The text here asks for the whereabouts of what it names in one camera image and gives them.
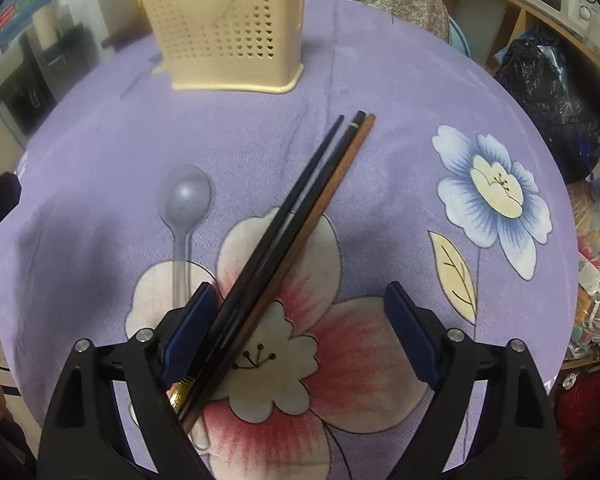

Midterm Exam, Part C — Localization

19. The water dispenser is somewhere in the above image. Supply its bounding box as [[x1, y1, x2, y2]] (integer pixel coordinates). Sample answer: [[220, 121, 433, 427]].
[[0, 24, 99, 144]]

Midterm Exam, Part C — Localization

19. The reddish brown chopstick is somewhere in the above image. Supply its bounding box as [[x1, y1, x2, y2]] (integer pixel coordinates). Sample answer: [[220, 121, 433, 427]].
[[182, 112, 377, 434]]

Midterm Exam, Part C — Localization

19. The purple floral tablecloth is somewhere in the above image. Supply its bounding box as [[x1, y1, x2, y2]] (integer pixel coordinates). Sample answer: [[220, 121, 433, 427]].
[[0, 0, 577, 479]]

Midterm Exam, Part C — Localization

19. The wooden shelf unit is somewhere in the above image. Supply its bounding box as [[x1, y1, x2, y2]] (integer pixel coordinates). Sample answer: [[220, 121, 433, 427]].
[[442, 0, 600, 84]]

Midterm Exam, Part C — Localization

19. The black chopstick gold band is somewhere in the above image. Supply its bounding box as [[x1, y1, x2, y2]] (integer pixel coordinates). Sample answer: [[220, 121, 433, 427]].
[[158, 117, 358, 422]]

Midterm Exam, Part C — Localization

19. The grey plastic spoon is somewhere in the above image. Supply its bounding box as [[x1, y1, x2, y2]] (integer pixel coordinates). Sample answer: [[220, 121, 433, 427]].
[[130, 162, 216, 451]]

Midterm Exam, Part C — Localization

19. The dark black chopstick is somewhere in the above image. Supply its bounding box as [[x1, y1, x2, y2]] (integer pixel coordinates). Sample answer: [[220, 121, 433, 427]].
[[176, 109, 368, 424]]

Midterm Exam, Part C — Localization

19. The black plastic bag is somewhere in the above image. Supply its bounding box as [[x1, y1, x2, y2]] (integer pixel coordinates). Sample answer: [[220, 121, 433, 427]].
[[495, 27, 600, 183]]

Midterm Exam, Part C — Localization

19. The cream perforated utensil holder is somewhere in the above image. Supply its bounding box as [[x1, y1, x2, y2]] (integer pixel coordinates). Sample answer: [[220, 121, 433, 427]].
[[142, 0, 304, 93]]

